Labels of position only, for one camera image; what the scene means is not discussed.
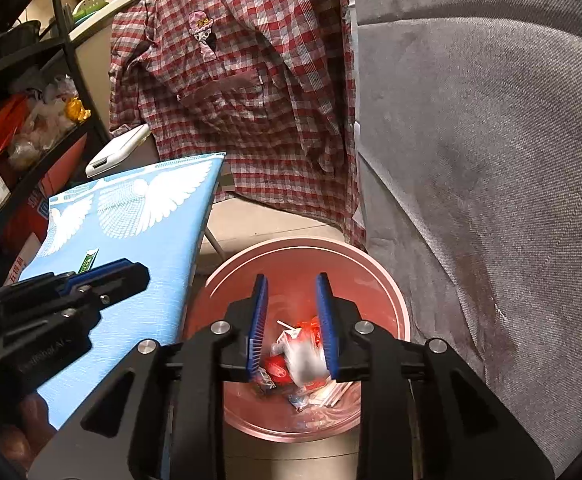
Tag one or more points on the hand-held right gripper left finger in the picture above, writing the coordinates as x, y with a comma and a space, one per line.
257, 320

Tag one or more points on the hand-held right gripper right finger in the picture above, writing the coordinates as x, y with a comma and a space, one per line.
327, 320

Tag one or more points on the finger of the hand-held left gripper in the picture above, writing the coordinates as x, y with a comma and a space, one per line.
96, 274
126, 282

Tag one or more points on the red plastic bag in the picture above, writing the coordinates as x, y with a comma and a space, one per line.
308, 330

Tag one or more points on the trash wrappers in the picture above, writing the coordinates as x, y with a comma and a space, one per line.
303, 357

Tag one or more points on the red printed packet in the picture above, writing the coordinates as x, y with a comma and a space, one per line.
277, 367

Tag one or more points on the pink plastic bin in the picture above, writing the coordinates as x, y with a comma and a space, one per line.
271, 260

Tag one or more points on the clear pack of straws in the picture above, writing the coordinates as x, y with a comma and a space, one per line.
328, 392

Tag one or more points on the person's left hand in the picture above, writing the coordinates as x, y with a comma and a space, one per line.
26, 425

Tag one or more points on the green paper packet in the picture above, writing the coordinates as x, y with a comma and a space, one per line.
88, 260

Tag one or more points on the blue bird print tablecloth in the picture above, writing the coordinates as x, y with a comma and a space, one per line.
136, 240

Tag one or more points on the white printed sack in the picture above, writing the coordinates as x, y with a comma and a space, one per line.
18, 262

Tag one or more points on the grey metal table leg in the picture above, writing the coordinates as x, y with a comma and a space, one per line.
213, 240

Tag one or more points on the red printed bag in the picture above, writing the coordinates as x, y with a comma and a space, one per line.
41, 195

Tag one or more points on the white lidded bin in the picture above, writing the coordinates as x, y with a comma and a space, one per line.
118, 152

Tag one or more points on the clear bag of food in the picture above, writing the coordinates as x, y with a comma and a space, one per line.
46, 120

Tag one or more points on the yellow snack packet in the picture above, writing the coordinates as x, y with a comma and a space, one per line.
77, 109

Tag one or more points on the red plaid shirt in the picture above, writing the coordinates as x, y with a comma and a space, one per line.
251, 90

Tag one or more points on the grey sofa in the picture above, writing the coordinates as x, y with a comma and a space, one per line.
496, 160

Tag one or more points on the black shelf rack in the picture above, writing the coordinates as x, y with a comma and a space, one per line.
66, 35

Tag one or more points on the green dish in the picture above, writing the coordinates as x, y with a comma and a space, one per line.
90, 9

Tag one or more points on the white counter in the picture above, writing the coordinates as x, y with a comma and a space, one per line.
121, 5

